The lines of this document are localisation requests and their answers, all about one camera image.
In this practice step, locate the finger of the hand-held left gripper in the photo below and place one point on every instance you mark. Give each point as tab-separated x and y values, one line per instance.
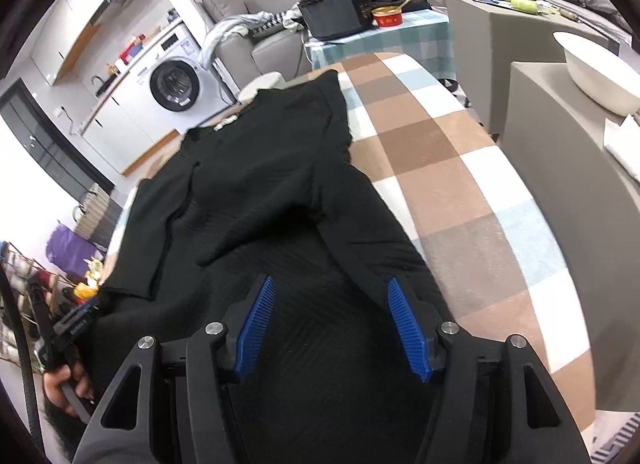
77	324

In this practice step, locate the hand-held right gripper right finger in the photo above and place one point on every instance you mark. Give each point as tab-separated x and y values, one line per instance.
407	326

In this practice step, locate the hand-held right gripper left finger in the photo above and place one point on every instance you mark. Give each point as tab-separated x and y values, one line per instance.
255	326

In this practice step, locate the black knit sweater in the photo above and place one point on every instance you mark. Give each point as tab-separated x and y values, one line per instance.
260	184

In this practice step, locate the person's left hand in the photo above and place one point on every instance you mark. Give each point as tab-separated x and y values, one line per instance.
55	386

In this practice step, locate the yellow plush toy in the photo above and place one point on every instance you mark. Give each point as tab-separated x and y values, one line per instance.
87	284

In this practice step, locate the shoe rack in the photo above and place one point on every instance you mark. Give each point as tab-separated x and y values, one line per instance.
20	294

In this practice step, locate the purple bag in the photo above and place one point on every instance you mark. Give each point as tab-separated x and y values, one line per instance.
70	251

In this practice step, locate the wicker basket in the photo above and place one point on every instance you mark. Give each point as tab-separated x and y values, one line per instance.
97	216

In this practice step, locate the checkered blanket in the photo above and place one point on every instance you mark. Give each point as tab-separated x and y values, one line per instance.
450	179

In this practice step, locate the dark glass door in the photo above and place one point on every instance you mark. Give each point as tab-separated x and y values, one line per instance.
45	144

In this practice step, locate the white kitchen counter cabinet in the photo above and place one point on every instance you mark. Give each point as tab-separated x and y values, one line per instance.
120	124

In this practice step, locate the tall grey cabinet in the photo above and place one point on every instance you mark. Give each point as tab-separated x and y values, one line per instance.
560	184

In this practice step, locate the striped rug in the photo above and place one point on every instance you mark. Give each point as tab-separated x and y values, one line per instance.
617	441

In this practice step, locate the white round stool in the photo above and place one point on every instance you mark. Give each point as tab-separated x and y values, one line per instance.
262	84

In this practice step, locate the white washing machine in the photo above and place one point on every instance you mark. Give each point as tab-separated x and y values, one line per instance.
175	79

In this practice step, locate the white folded tissue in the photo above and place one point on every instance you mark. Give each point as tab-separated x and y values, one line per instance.
622	144

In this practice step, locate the teal checkered tablecloth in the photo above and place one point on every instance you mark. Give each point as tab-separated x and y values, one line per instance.
415	42

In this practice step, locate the low grey cabinet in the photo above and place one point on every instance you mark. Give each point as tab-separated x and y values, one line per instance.
495	49

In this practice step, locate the grey white throw cloth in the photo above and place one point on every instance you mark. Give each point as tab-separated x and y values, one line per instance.
230	29

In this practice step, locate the red round tin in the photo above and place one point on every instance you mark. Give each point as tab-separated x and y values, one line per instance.
387	18

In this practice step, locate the grey sofa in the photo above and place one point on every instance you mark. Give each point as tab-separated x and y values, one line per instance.
235	14

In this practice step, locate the white basin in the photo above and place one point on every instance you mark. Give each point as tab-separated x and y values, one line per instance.
600	69

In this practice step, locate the white wall cabinets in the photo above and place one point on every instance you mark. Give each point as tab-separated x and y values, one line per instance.
85	9

